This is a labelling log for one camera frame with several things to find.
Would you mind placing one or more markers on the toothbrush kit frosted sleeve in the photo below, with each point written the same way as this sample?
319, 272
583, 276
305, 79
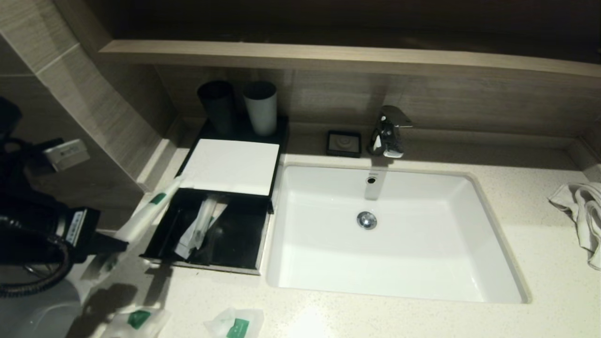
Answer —
150, 211
195, 230

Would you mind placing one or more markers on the grey tumbler cup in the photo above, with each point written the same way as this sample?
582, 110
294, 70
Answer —
260, 110

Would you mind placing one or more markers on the green-label amenity packet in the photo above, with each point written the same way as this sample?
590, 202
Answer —
235, 324
136, 321

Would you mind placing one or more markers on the white crumpled towel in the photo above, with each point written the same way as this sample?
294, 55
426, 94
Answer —
584, 211

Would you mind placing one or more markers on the dark tumbler cup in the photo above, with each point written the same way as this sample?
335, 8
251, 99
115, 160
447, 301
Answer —
217, 105

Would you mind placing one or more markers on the slim frosted sleeve green label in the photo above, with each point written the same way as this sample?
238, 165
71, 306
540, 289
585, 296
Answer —
220, 209

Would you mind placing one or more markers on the white rectangular sink basin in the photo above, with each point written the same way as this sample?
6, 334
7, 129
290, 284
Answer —
399, 263

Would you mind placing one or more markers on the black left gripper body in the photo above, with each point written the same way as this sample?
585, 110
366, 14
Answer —
77, 230

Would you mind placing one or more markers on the white ribbed tray mat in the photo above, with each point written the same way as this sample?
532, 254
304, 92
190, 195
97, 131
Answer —
230, 166

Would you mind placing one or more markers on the black square soap dish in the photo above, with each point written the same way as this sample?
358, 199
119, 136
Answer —
344, 143

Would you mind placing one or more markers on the chrome sink drain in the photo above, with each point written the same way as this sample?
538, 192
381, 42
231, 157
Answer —
366, 220

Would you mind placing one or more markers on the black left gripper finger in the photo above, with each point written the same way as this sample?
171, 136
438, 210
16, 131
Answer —
110, 239
105, 249

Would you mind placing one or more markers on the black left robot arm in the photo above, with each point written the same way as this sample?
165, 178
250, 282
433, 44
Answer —
23, 220

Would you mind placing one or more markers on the chrome sink faucet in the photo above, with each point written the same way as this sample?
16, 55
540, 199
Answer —
389, 134

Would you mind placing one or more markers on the wooden wall shelf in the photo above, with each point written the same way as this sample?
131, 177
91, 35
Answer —
328, 56

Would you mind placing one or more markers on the black glossy box drawer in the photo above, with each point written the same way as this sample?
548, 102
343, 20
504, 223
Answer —
239, 244

